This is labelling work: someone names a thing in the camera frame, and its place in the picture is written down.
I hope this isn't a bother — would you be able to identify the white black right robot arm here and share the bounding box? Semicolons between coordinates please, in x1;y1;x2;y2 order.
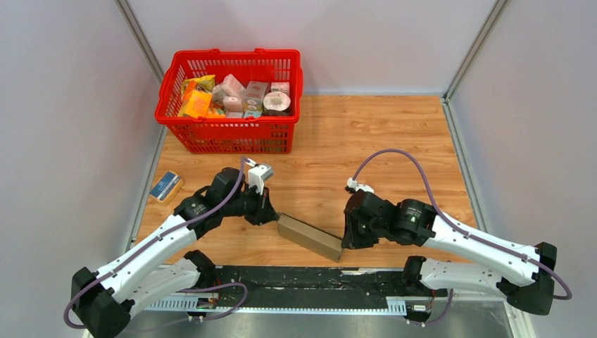
341;189;558;315

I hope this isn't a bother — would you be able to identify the blue yellow small box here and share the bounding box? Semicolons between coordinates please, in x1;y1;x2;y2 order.
149;170;184;205

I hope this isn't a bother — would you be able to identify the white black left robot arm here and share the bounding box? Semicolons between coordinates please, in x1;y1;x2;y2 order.
63;160;279;337

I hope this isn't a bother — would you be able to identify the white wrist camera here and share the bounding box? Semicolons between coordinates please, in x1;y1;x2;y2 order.
345;177;375;194
245;158;274;195

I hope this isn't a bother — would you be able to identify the yellow snack bag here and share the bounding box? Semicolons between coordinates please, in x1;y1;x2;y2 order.
180;75;215;97

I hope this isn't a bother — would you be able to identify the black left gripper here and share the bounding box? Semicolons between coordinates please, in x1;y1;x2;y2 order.
222;184;279;226

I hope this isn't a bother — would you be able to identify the orange snack box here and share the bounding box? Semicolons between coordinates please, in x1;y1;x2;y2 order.
177;89;212;119

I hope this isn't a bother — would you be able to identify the brown cardboard paper box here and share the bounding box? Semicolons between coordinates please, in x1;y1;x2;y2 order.
277;213;343;263

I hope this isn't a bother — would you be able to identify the round tape roll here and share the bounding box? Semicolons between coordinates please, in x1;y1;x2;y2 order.
263;92;291;116

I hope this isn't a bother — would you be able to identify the aluminium frame rail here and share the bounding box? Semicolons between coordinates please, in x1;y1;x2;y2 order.
98;263;519;315

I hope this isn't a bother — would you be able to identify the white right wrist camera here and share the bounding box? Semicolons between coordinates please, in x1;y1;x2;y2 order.
345;177;375;194

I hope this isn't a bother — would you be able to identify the pink white carton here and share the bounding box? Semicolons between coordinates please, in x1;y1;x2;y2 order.
221;74;246;99

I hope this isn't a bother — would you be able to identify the red plastic shopping basket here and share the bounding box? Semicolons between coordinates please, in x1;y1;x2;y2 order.
154;49;303;154

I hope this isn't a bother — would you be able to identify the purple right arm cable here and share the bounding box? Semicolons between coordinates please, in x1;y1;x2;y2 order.
351;149;573;327

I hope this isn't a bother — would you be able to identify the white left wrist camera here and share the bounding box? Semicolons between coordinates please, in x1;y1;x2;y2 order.
245;158;274;195

